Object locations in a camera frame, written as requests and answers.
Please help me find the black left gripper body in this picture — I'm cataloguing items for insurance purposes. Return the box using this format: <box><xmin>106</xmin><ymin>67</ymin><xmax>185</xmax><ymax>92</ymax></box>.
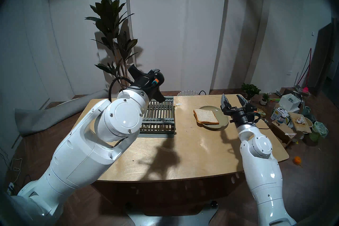
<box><xmin>128</xmin><ymin>64</ymin><xmax>160</xmax><ymax>96</ymax></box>

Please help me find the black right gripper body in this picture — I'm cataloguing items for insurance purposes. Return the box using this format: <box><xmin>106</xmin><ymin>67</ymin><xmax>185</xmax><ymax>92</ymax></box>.
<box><xmin>221</xmin><ymin>104</ymin><xmax>261</xmax><ymax>127</ymax></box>

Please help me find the pale green ceramic plate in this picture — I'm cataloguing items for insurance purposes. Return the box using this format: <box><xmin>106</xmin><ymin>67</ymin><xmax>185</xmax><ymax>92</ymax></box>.
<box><xmin>199</xmin><ymin>106</ymin><xmax>229</xmax><ymax>130</ymax></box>

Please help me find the white bread slice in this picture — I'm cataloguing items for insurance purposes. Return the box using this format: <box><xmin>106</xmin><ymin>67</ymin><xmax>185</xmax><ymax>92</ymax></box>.
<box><xmin>193</xmin><ymin>108</ymin><xmax>220</xmax><ymax>125</ymax></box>

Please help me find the small bushy potted plant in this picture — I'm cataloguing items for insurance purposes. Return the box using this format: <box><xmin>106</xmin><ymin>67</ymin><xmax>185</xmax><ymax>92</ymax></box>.
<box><xmin>241</xmin><ymin>83</ymin><xmax>261</xmax><ymax>103</ymax></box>

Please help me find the grey metal dish rack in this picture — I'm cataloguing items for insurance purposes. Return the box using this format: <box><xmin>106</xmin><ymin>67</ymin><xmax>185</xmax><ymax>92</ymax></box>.
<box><xmin>139</xmin><ymin>96</ymin><xmax>176</xmax><ymax>138</ymax></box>

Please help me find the white wicker basket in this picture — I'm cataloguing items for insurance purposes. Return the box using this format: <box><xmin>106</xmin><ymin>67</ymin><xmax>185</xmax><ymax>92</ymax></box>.
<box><xmin>177</xmin><ymin>90</ymin><xmax>206</xmax><ymax>97</ymax></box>

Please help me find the white printed carton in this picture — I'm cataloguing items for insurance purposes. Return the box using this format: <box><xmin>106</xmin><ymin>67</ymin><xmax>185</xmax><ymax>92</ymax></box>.
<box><xmin>271</xmin><ymin>108</ymin><xmax>288</xmax><ymax>124</ymax></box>

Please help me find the brown cardboard box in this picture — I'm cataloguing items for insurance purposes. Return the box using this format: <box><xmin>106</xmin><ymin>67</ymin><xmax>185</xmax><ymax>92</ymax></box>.
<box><xmin>270</xmin><ymin>120</ymin><xmax>297</xmax><ymax>148</ymax></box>

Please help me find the white cardboard box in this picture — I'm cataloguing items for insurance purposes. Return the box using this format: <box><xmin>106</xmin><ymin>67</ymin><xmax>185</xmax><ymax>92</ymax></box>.
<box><xmin>279</xmin><ymin>93</ymin><xmax>302</xmax><ymax>112</ymax></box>

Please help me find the wooden cutting board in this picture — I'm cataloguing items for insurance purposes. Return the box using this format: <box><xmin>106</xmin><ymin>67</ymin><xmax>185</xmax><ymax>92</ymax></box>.
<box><xmin>289</xmin><ymin>112</ymin><xmax>312</xmax><ymax>134</ymax></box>

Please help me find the tall potted leafy plant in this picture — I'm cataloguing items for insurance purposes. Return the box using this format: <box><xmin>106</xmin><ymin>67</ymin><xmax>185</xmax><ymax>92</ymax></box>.
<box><xmin>85</xmin><ymin>0</ymin><xmax>139</xmax><ymax>98</ymax></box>

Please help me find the green plastic bag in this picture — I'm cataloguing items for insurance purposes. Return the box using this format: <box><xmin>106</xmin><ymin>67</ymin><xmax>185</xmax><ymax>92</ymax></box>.
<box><xmin>309</xmin><ymin>121</ymin><xmax>329</xmax><ymax>142</ymax></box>

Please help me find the rolled grey mat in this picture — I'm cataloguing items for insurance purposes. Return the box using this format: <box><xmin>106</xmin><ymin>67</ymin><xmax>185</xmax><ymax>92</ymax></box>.
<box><xmin>14</xmin><ymin>89</ymin><xmax>109</xmax><ymax>137</ymax></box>

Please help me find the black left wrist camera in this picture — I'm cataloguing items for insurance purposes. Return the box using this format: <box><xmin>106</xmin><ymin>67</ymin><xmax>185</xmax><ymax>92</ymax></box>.
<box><xmin>148</xmin><ymin>69</ymin><xmax>165</xmax><ymax>87</ymax></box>

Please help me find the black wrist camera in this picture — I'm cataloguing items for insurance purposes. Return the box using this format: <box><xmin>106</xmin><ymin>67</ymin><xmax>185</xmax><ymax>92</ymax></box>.
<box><xmin>246</xmin><ymin>106</ymin><xmax>261</xmax><ymax>120</ymax></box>
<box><xmin>148</xmin><ymin>69</ymin><xmax>165</xmax><ymax>87</ymax></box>

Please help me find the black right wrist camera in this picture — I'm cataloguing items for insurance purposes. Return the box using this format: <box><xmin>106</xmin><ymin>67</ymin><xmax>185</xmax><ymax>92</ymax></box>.
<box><xmin>246</xmin><ymin>106</ymin><xmax>261</xmax><ymax>120</ymax></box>

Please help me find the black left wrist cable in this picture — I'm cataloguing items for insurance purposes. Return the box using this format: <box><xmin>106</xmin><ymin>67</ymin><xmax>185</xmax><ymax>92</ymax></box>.
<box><xmin>108</xmin><ymin>76</ymin><xmax>133</xmax><ymax>103</ymax></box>

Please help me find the red handled broom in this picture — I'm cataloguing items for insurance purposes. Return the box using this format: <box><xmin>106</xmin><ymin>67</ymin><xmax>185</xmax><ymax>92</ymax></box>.
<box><xmin>295</xmin><ymin>48</ymin><xmax>312</xmax><ymax>96</ymax></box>

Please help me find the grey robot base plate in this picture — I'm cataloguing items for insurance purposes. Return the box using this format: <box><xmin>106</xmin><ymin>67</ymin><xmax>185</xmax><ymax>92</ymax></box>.
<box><xmin>126</xmin><ymin>202</ymin><xmax>219</xmax><ymax>226</ymax></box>

